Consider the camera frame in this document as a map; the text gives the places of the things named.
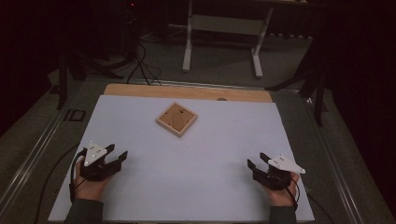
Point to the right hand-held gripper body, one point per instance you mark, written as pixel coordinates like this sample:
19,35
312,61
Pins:
280,174

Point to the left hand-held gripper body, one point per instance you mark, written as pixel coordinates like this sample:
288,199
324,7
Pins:
93,155

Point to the wooden picture frame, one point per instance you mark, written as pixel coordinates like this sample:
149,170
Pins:
176,119

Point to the person's right hand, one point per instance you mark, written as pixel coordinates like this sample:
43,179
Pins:
281,196

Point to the person's left hand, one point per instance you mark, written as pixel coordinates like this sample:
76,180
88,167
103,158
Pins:
90,189

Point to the white table mat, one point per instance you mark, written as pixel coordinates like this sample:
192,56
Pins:
186,174

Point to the black tripod stand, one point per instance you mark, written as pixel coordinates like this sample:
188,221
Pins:
318,93

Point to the dark equipment with red light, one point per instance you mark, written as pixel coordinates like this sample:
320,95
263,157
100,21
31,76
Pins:
131,28

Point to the metal floor rail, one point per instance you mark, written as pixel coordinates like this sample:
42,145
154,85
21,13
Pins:
337,174
34,152

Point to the white metal desk frame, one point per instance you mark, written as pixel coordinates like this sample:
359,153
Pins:
224,25

